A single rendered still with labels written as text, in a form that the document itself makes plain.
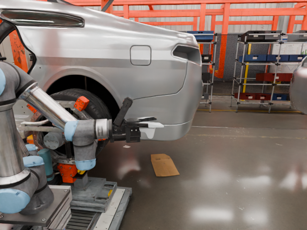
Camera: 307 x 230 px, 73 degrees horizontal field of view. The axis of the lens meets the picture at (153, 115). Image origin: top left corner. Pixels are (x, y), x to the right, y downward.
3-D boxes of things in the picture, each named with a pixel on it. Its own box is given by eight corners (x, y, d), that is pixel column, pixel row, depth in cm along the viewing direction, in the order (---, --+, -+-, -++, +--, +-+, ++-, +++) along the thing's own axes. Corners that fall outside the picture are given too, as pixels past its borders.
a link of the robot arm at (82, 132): (70, 138, 81) (67, 117, 78) (98, 136, 83) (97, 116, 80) (65, 147, 73) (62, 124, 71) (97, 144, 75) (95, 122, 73)
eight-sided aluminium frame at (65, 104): (99, 162, 179) (93, 101, 163) (96, 166, 172) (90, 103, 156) (41, 158, 186) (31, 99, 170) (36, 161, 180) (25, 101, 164)
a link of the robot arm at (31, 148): (34, 149, 116) (37, 166, 120) (36, 142, 126) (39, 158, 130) (17, 152, 114) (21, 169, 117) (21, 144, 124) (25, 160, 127)
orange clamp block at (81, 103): (85, 109, 167) (90, 100, 164) (80, 112, 160) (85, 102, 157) (77, 104, 167) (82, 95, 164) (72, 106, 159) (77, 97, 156)
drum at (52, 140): (75, 139, 176) (73, 124, 172) (60, 151, 155) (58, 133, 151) (59, 138, 178) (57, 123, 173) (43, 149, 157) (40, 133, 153)
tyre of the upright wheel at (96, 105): (106, 84, 184) (40, 91, 195) (95, 88, 161) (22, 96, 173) (119, 151, 202) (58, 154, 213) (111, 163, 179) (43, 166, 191)
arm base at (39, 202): (42, 216, 89) (38, 196, 86) (9, 213, 90) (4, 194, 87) (60, 193, 103) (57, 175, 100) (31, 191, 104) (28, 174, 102)
